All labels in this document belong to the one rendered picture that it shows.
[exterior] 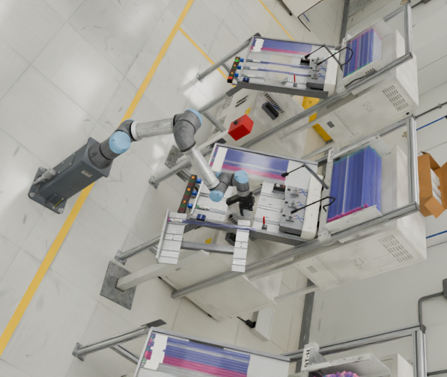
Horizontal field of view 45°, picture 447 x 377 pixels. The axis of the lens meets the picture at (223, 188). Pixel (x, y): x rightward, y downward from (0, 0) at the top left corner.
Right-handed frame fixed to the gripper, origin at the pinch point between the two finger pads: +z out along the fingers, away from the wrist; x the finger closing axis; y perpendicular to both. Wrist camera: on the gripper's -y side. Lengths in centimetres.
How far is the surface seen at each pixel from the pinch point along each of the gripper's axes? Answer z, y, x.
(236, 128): 5, -24, 90
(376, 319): 151, 88, 34
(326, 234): -4, 50, -13
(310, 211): 0.6, 39.4, 8.2
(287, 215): 0.1, 26.2, 2.7
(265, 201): 3.2, 10.5, 16.0
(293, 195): 0.4, 27.5, 20.1
